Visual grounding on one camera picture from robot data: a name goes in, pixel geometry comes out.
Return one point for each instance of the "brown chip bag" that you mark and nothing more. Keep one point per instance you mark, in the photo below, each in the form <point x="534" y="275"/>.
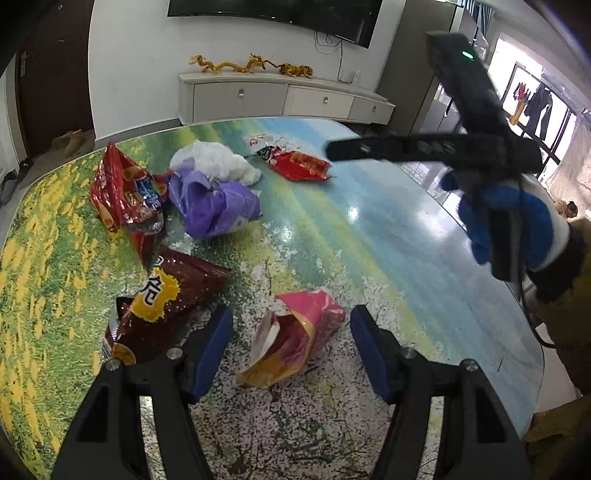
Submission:
<point x="166" y="295"/>

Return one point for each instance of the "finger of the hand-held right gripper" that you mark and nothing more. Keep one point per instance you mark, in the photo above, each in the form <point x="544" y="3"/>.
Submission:
<point x="392" y="147"/>

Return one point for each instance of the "dark hanging garment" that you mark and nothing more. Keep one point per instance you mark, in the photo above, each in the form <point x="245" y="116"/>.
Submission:
<point x="541" y="110"/>

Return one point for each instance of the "person's olive coat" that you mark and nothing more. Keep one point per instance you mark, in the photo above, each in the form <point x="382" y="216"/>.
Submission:
<point x="561" y="447"/>

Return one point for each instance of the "grey slipper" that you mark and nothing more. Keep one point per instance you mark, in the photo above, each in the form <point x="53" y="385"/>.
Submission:
<point x="8" y="191"/>

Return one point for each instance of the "small white red wrapper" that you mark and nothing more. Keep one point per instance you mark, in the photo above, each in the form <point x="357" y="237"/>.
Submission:
<point x="261" y="144"/>

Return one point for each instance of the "person's right hand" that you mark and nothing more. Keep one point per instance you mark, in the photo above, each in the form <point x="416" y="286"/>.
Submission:
<point x="540" y="221"/>

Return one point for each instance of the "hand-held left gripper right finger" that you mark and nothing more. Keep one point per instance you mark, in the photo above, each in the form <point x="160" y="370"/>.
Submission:
<point x="371" y="355"/>

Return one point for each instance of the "purple plastic bag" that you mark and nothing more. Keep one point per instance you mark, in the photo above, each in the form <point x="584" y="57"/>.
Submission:
<point x="217" y="205"/>

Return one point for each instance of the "white power strip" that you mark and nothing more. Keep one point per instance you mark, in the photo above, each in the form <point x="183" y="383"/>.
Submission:
<point x="356" y="76"/>

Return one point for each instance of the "dark red wrapper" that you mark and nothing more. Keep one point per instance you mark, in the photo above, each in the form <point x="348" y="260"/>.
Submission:
<point x="147" y="247"/>

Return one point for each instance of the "wall-mounted black television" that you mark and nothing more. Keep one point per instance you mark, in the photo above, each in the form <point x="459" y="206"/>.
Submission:
<point x="277" y="14"/>

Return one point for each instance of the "dark shoes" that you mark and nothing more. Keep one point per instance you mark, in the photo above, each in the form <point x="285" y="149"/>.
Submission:
<point x="24" y="168"/>

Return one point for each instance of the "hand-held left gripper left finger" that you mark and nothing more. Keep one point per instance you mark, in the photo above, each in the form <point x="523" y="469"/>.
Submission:
<point x="210" y="355"/>

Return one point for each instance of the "dark brown door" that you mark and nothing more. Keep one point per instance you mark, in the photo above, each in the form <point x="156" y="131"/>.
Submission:
<point x="55" y="78"/>

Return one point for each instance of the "pink orange snack packet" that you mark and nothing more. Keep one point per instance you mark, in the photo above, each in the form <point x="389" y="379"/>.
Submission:
<point x="300" y="332"/>

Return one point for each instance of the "white plastic bag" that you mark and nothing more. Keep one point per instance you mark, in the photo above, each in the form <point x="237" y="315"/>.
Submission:
<point x="221" y="159"/>

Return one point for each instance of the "silver refrigerator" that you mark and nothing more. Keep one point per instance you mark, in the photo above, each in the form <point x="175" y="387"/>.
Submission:
<point x="415" y="69"/>

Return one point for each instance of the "yellow dragon ornament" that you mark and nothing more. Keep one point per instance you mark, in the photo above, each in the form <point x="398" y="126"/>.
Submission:
<point x="231" y="64"/>

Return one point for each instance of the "person's right forearm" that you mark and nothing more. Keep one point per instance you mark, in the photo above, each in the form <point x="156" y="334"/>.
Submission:
<point x="572" y="277"/>

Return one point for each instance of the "red yellow hanging garment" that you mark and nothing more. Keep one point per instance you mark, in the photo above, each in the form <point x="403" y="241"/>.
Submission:
<point x="519" y="104"/>

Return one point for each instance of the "red snack wrapper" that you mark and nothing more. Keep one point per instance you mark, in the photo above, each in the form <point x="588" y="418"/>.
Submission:
<point x="300" y="165"/>

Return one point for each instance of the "red chip bag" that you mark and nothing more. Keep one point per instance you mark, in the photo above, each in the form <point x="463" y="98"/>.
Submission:
<point x="124" y="184"/>

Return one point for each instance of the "white grey television stand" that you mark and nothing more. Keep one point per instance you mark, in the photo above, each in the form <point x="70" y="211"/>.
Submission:
<point x="258" y="99"/>

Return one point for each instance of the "tan boot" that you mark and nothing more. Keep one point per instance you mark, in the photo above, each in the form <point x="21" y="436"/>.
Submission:
<point x="87" y="134"/>
<point x="67" y="143"/>

